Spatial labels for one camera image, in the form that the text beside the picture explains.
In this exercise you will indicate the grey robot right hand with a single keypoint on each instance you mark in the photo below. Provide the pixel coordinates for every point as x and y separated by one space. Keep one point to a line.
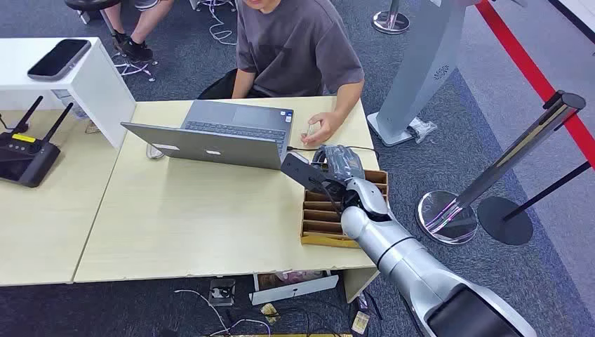
341 163

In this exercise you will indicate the person's left hand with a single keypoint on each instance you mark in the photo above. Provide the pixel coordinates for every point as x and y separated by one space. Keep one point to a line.
325 128

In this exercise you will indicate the small pale card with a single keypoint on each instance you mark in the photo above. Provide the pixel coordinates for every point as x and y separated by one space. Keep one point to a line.
309 131

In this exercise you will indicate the wooden divided card tray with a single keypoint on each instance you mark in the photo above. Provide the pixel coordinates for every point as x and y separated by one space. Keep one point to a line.
321 218

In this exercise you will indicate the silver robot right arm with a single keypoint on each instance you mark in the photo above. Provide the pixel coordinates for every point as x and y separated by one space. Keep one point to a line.
400 251

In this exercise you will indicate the person's left forearm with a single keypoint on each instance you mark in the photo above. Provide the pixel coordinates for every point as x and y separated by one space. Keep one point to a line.
346 100

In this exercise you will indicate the person's right forearm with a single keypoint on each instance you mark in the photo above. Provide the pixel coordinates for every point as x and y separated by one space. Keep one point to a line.
242 84

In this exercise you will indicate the seated person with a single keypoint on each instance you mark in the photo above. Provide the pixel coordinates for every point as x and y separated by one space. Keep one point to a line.
293 46

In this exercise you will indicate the person's legs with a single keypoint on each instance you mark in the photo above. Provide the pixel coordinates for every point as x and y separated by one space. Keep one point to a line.
148 23

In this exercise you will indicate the clear plastic bag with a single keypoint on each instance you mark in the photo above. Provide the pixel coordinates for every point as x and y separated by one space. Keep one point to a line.
422 129

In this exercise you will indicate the grey open laptop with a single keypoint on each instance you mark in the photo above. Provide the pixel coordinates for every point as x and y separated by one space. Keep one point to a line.
209 146

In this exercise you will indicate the chrome stanchion base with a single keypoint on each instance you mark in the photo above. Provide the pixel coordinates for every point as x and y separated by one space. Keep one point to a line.
390 21

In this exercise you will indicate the white open cardboard box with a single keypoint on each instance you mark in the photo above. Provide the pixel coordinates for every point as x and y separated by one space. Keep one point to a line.
295 288

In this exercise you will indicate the small yellowish packet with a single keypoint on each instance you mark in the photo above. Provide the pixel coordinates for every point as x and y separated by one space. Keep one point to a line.
270 313
360 322

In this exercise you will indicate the grey floor socket box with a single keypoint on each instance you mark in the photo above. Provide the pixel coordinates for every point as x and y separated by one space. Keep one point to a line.
221 292

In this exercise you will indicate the white shelf stand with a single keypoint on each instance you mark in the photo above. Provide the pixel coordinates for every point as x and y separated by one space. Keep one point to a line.
100 88

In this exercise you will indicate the black stool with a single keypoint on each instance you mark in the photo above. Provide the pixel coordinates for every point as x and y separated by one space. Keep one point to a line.
90 4

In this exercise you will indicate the black smartphone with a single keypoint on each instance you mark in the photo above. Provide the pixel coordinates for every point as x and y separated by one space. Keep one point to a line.
59 59

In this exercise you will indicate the black router with antennas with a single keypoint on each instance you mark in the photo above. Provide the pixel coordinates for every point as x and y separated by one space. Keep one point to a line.
28 158

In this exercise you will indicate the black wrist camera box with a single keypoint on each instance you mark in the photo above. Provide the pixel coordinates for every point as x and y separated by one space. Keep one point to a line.
302 171

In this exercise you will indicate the chrome stanchion post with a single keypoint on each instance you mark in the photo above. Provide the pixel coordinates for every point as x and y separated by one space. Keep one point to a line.
511 153

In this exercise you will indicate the black stanchion post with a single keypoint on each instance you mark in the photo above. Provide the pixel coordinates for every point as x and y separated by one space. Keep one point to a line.
504 221

